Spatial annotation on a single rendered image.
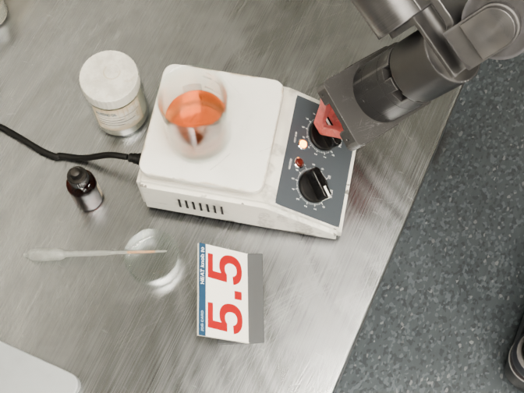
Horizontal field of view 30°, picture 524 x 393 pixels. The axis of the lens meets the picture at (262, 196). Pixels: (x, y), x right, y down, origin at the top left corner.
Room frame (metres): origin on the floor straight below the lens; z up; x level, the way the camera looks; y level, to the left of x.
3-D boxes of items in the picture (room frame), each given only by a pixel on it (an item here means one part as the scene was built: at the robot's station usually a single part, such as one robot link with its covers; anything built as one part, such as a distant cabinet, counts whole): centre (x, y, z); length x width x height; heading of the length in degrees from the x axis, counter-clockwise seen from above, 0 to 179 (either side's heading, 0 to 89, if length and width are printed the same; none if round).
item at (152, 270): (0.31, 0.11, 0.76); 0.06 x 0.06 x 0.02
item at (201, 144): (0.40, 0.05, 0.88); 0.07 x 0.06 x 0.08; 47
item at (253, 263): (0.27, 0.04, 0.77); 0.09 x 0.06 x 0.04; 177
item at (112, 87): (0.48, 0.14, 0.79); 0.06 x 0.06 x 0.08
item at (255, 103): (0.41, 0.04, 0.83); 0.12 x 0.12 x 0.01; 75
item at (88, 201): (0.39, 0.18, 0.79); 0.03 x 0.03 x 0.07
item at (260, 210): (0.41, 0.02, 0.79); 0.22 x 0.13 x 0.08; 75
